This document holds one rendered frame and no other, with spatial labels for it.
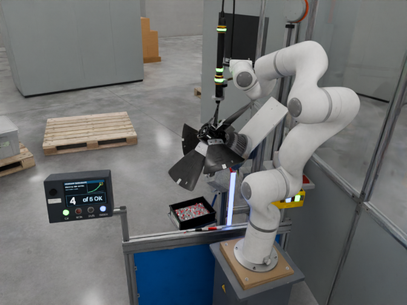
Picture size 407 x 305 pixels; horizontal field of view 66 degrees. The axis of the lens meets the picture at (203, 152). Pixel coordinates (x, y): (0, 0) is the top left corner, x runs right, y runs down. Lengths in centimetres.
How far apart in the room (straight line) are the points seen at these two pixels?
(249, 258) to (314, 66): 80
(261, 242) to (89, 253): 186
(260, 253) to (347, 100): 70
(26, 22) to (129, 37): 201
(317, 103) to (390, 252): 108
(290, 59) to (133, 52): 665
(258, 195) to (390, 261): 90
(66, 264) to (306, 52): 242
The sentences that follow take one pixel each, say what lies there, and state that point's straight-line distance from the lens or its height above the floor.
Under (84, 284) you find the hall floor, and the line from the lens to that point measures 267.
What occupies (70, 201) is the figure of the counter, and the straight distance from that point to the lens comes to 144.
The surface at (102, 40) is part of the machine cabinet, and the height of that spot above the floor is 98.
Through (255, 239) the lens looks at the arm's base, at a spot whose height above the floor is 110.
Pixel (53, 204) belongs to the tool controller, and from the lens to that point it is 146.
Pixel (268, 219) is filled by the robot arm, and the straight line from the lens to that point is 122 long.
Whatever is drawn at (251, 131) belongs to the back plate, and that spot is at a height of 117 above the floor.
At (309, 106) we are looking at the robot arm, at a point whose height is 170.
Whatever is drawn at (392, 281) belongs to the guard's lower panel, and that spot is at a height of 75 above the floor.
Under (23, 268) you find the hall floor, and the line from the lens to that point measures 294.
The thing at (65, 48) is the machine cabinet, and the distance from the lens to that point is 704.
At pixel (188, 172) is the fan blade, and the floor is 100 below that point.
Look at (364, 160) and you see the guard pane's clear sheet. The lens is 184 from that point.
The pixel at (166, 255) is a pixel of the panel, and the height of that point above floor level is 72.
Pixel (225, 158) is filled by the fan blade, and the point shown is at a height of 118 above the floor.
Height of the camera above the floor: 196
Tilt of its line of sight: 27 degrees down
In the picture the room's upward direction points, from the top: 2 degrees clockwise
